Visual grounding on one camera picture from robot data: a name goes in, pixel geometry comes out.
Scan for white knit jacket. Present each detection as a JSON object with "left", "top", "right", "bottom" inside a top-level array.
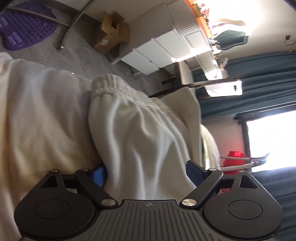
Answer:
[{"left": 88, "top": 74, "right": 221, "bottom": 201}]

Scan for pastel bed duvet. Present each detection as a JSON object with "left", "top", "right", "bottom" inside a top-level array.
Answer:
[{"left": 1, "top": 52, "right": 101, "bottom": 240}]

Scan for teal curtain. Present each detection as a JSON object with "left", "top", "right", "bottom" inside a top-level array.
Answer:
[{"left": 196, "top": 52, "right": 295, "bottom": 118}]

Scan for orange tray with items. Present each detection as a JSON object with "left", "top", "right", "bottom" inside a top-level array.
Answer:
[{"left": 185, "top": 0, "right": 212, "bottom": 39}]

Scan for white tripod stand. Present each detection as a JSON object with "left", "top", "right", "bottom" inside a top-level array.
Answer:
[{"left": 219, "top": 153, "right": 270, "bottom": 172}]

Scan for wavy teal mirror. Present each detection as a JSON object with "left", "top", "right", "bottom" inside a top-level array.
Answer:
[{"left": 213, "top": 30, "right": 249, "bottom": 51}]

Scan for window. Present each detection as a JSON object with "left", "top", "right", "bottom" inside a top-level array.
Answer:
[{"left": 234, "top": 101, "right": 295, "bottom": 172}]

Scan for dark right curtain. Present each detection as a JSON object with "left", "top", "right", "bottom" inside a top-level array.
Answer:
[{"left": 252, "top": 167, "right": 296, "bottom": 240}]

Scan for purple plastic mat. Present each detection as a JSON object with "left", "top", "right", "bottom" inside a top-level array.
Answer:
[{"left": 1, "top": 9, "right": 57, "bottom": 51}]

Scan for white black chair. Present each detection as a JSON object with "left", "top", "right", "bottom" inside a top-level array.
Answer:
[{"left": 151, "top": 61, "right": 243, "bottom": 99}]

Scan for cardboard box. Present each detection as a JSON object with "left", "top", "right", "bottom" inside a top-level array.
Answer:
[{"left": 93, "top": 12, "right": 130, "bottom": 54}]

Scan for white drawer dresser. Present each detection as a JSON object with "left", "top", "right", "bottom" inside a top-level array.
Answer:
[{"left": 114, "top": 1, "right": 221, "bottom": 80}]

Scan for red bag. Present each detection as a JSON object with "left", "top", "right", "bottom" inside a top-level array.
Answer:
[{"left": 220, "top": 151, "right": 246, "bottom": 193}]

